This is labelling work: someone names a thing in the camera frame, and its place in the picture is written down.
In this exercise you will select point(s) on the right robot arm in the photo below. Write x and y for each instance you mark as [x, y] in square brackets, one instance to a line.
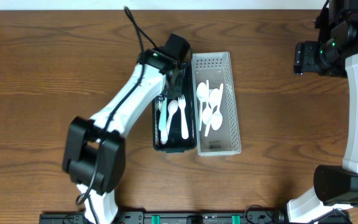
[333, 54]

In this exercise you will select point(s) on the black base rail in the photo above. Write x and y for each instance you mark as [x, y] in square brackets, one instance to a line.
[252, 216]

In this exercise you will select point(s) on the clear plastic basket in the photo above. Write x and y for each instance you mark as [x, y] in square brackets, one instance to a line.
[213, 69]

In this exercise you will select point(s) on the white plastic spoon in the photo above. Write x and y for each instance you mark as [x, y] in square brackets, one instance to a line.
[172, 109]

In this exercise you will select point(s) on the white plastic fork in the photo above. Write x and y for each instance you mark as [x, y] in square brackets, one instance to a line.
[164, 135]
[184, 126]

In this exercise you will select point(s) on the white spoon angled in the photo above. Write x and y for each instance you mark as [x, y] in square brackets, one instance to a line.
[216, 119]

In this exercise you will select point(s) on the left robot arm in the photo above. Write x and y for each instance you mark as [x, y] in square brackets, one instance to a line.
[94, 154]

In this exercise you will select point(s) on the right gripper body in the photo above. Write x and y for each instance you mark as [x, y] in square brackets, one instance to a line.
[299, 58]

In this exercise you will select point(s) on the white plastic fork hidden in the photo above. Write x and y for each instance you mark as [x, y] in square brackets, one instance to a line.
[162, 105]

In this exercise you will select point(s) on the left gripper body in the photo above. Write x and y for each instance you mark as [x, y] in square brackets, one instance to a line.
[176, 78]

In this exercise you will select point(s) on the black plastic basket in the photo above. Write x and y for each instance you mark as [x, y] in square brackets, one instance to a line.
[175, 142]

